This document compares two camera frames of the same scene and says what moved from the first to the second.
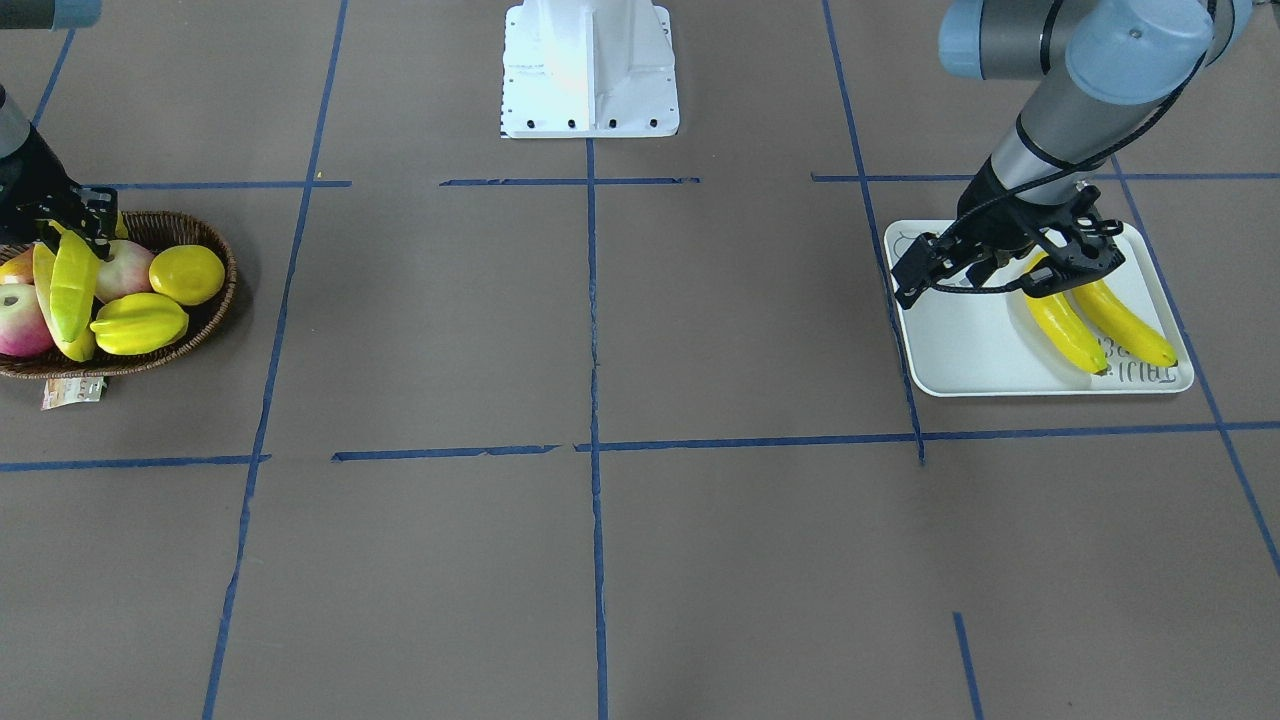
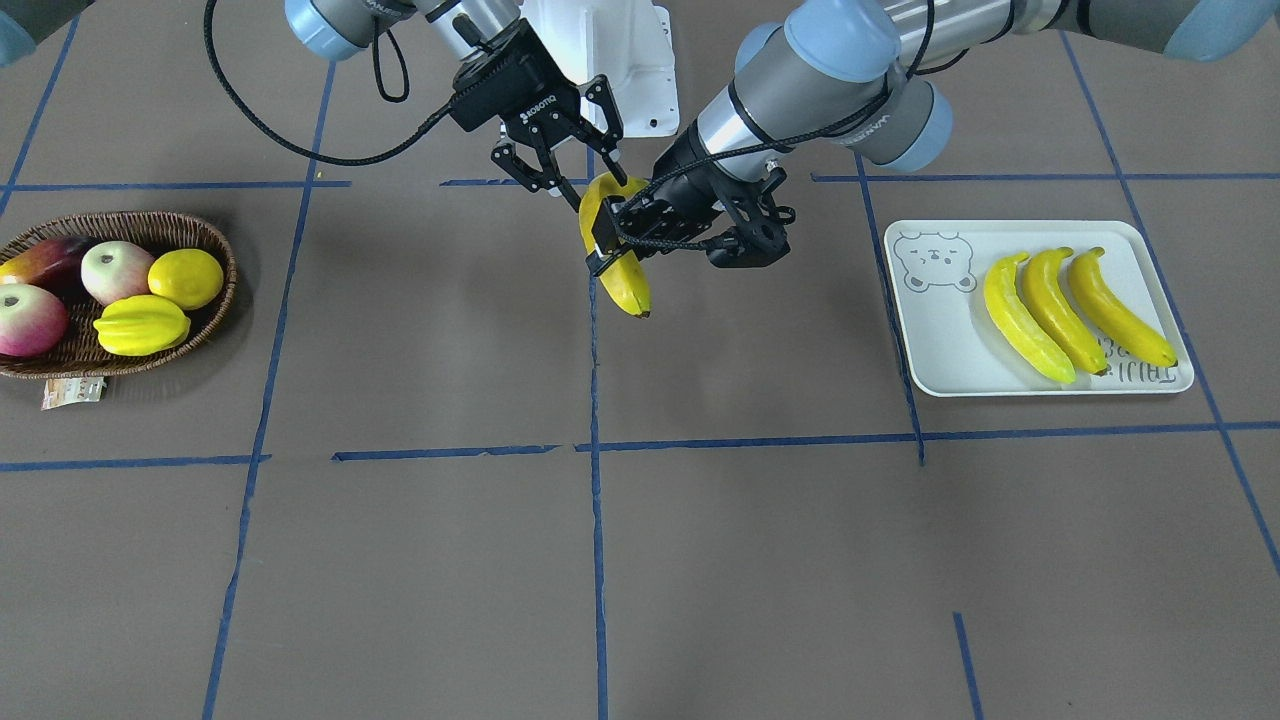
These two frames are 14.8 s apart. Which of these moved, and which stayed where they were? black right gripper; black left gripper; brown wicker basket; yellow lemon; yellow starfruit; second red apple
Moved: black right gripper; black left gripper
Stayed: yellow lemon; yellow starfruit; second red apple; brown wicker basket
